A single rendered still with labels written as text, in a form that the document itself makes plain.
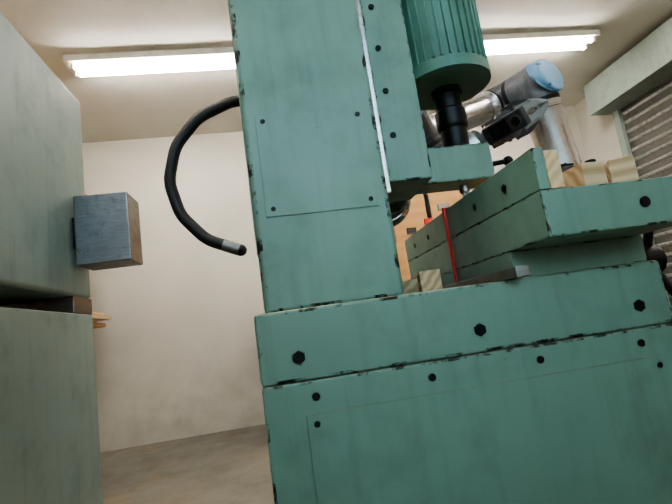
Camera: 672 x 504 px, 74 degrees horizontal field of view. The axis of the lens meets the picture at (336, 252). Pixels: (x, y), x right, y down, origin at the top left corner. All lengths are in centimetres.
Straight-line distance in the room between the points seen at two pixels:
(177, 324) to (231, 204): 118
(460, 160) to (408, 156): 12
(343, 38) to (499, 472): 70
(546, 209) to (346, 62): 42
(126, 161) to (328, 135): 394
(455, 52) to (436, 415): 63
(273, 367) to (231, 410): 363
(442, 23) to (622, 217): 49
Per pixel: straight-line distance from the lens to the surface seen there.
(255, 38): 84
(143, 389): 430
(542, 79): 156
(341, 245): 70
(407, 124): 84
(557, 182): 62
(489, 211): 72
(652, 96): 488
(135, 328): 430
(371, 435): 60
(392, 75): 87
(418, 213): 447
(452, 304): 62
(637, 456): 75
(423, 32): 95
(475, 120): 153
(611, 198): 66
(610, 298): 73
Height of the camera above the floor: 78
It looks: 9 degrees up
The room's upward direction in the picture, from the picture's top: 8 degrees counter-clockwise
